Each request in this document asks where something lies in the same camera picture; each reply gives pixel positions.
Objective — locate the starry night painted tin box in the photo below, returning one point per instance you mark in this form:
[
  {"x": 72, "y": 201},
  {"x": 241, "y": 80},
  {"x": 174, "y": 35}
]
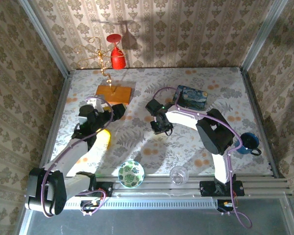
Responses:
[{"x": 193, "y": 98}]

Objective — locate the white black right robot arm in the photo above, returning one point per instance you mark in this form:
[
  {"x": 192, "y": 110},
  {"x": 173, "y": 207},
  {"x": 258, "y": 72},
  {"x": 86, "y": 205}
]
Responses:
[{"x": 186, "y": 120}]

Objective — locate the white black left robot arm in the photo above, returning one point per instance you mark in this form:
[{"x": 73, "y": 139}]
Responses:
[{"x": 88, "y": 151}]

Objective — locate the yellow plastic object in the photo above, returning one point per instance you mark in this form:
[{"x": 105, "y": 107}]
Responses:
[{"x": 105, "y": 138}]

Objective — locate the floral patterned tablecloth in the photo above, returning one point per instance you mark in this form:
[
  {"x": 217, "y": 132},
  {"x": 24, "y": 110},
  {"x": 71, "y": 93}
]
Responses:
[{"x": 142, "y": 80}]

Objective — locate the clear drinking glass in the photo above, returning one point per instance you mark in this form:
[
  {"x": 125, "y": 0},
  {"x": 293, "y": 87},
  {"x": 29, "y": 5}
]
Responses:
[{"x": 178, "y": 175}]

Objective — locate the red wine glass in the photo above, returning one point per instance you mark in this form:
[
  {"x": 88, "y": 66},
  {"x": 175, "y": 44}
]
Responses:
[{"x": 117, "y": 58}]

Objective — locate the green leaf pattern bowl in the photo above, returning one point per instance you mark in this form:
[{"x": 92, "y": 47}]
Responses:
[{"x": 131, "y": 174}]

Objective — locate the blue mug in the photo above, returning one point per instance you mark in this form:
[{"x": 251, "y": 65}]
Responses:
[{"x": 250, "y": 143}]

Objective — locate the black controller board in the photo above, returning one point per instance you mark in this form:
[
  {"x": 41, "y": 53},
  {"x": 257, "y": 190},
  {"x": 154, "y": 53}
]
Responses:
[
  {"x": 225, "y": 205},
  {"x": 90, "y": 205}
]

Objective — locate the grey metal panel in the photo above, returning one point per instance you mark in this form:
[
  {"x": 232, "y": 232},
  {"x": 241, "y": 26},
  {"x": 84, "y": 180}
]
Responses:
[{"x": 161, "y": 222}]

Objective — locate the aluminium side frame rail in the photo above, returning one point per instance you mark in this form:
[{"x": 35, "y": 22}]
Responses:
[
  {"x": 58, "y": 115},
  {"x": 260, "y": 122}
]

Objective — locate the aluminium front frame rail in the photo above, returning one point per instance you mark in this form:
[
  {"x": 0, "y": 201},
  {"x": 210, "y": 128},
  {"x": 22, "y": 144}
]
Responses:
[{"x": 156, "y": 186}]

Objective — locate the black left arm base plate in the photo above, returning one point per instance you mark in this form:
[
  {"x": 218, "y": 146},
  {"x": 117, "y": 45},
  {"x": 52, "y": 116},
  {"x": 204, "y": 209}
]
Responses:
[{"x": 105, "y": 189}]

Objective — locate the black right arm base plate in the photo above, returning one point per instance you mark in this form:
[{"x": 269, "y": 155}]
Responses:
[{"x": 208, "y": 189}]

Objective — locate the aluminium corner post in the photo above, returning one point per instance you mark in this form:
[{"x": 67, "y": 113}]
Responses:
[
  {"x": 262, "y": 36},
  {"x": 46, "y": 41}
]

